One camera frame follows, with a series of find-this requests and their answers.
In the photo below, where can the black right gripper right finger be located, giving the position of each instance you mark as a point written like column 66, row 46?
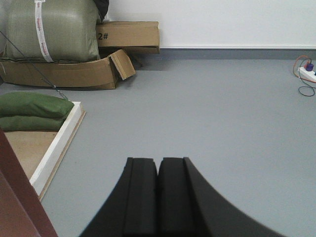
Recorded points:
column 188, row 206

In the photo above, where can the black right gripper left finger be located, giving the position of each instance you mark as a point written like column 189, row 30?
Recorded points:
column 131, row 208

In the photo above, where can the brown wooden door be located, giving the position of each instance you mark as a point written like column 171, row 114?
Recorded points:
column 21, row 212

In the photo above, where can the plywood base platform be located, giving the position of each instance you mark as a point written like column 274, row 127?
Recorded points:
column 30, row 147

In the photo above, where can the open cardboard box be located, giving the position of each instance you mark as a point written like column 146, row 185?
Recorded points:
column 99, row 74

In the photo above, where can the lower green sandbag far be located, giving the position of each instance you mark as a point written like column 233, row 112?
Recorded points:
column 21, row 123

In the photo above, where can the green sandbag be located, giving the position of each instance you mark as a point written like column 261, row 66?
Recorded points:
column 21, row 123
column 31, row 104

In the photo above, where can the upper green sandbag far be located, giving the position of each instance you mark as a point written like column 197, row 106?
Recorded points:
column 31, row 104

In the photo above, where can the cardboard box labeled 2# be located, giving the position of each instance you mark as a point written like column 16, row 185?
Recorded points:
column 139, row 37

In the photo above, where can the white power strip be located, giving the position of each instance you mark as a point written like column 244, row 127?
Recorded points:
column 307, row 75

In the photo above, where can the large olive woven sack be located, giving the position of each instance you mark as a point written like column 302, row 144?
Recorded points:
column 52, row 30

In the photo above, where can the white far edge rail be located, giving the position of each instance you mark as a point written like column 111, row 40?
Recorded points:
column 49, row 164

